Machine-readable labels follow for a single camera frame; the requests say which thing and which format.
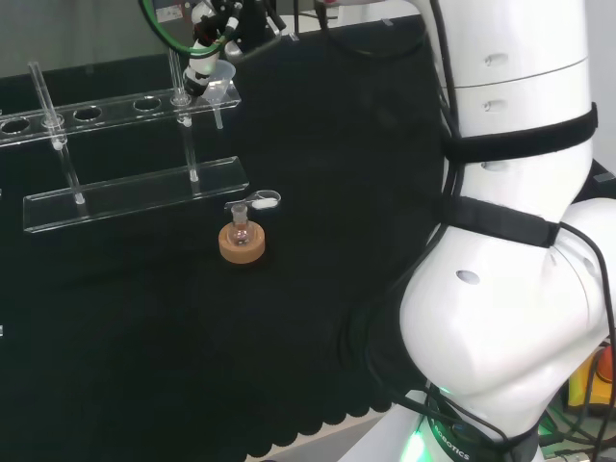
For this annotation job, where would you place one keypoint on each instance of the yellow stop button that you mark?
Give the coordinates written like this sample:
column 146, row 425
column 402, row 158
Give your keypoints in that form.
column 589, row 380

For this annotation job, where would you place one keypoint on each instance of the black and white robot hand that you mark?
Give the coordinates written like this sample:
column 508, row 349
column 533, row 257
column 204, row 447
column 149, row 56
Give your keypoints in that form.
column 204, row 72

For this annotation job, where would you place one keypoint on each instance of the glass weighing funnel with powder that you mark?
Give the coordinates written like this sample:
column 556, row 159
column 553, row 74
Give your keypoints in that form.
column 264, row 201

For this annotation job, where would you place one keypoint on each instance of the small round-bottom glass flask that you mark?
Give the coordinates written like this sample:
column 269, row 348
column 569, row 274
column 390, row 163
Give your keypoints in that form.
column 239, row 234

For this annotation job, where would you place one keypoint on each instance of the clear plastic funnel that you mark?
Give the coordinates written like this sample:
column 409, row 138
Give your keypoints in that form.
column 222, row 77

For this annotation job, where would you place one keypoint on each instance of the clear acrylic funnel stand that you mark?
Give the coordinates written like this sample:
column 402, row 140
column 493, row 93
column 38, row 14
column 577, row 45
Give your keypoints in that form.
column 135, row 192

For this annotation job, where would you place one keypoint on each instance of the black cloth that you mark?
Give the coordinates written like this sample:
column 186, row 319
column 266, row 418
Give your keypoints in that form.
column 144, row 337

